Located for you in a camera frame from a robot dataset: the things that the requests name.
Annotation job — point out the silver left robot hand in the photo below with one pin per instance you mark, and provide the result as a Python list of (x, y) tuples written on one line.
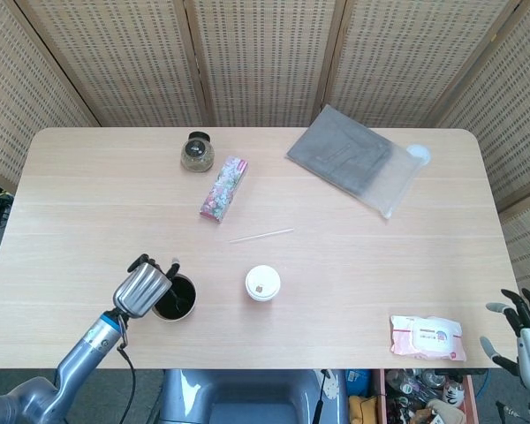
[(141, 289)]

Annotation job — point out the black plastic spoon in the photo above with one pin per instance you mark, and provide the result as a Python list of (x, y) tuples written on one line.
[(179, 302)]

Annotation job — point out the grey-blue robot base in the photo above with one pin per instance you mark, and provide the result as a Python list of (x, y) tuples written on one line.
[(247, 397)]

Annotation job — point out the silver-blue left robot arm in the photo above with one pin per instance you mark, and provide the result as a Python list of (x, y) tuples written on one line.
[(79, 358)]

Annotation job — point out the white bowl of dark liquid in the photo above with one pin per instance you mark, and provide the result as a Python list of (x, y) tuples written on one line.
[(187, 293)]

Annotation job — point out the pink wet wipes pack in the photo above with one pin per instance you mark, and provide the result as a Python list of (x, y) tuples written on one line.
[(426, 338)]

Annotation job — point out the red crate of clutter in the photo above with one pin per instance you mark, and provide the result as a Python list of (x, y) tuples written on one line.
[(424, 397)]

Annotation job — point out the red paper cup white lid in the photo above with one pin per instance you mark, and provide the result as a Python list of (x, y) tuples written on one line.
[(263, 283)]

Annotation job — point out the pink floral cardboard box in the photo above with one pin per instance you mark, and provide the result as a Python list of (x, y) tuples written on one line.
[(224, 190)]

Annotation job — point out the clear plastic straw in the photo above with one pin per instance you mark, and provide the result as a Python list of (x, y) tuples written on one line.
[(260, 236)]

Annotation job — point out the round glass jar black lid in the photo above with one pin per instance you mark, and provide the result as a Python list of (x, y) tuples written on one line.
[(197, 152)]

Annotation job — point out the blue container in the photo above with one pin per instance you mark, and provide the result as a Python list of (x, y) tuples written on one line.
[(358, 380)]

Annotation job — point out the yellow cloth bundle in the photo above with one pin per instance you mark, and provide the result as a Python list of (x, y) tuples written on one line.
[(362, 408)]

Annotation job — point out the white round plastic disc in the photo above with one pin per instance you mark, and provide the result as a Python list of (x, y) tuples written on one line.
[(421, 152)]

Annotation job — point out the grey cloth in clear bag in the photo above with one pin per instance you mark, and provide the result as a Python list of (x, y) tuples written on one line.
[(344, 154)]

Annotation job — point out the woven wicker folding screen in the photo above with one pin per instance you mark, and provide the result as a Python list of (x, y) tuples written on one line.
[(265, 57)]

